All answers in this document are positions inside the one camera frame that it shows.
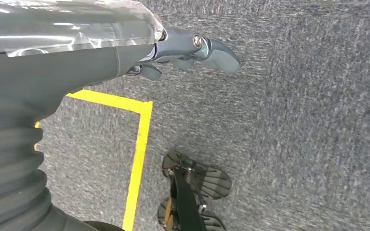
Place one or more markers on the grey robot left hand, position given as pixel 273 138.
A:
pixel 60 70

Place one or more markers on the yellow floor tape square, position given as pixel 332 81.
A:
pixel 140 153

